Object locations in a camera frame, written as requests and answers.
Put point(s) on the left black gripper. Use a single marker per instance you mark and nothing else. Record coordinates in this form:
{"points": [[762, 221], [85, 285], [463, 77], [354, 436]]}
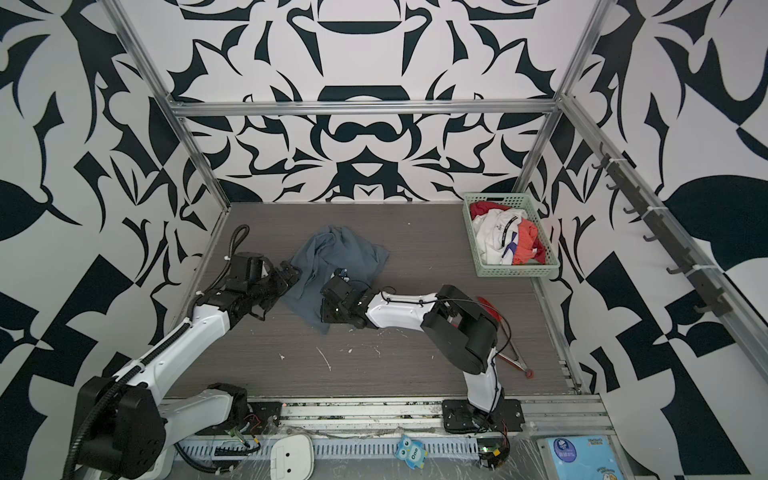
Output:
{"points": [[282, 282]]}

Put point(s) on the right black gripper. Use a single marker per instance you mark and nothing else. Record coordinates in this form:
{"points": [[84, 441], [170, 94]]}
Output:
{"points": [[325, 312]]}

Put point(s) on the grey blue t shirt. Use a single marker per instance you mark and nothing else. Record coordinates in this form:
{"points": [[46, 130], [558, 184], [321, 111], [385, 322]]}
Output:
{"points": [[318, 258]]}

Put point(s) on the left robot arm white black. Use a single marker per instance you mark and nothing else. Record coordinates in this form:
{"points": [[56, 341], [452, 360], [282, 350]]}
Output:
{"points": [[120, 425]]}

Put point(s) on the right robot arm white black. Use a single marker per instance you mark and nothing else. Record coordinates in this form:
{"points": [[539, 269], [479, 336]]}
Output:
{"points": [[462, 329]]}

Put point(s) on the red pen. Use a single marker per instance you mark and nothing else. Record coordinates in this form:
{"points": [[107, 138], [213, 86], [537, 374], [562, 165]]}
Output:
{"points": [[509, 352]]}

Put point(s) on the blue owl toy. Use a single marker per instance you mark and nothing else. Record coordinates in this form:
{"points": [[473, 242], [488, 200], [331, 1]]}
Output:
{"points": [[411, 451]]}

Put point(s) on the white box device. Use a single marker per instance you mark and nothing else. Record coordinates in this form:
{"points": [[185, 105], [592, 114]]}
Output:
{"points": [[292, 458]]}

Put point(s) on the white t shirt in basket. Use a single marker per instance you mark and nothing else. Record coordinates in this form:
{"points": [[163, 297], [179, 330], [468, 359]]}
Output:
{"points": [[496, 235]]}

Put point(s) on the green plastic basket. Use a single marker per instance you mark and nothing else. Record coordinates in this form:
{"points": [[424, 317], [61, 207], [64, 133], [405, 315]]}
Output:
{"points": [[518, 201]]}

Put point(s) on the red t shirt in basket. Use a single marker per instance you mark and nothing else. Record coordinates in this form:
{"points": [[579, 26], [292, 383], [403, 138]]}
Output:
{"points": [[530, 248]]}

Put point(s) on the blue labelled box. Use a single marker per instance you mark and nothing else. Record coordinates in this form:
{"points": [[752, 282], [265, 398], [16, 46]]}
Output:
{"points": [[580, 457]]}

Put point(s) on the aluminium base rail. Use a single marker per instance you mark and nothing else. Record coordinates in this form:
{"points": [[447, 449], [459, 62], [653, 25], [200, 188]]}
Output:
{"points": [[545, 416]]}

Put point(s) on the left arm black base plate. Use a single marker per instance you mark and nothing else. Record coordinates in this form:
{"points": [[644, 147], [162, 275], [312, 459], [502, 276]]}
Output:
{"points": [[261, 417]]}

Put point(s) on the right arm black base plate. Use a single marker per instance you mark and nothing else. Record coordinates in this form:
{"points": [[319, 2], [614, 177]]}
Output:
{"points": [[459, 417]]}

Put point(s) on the horizontal aluminium frame bar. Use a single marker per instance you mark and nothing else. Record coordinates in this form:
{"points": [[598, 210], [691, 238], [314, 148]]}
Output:
{"points": [[188, 109]]}

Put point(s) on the black wall hook rack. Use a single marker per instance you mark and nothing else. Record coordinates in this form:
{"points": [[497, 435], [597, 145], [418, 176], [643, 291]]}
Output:
{"points": [[645, 206]]}

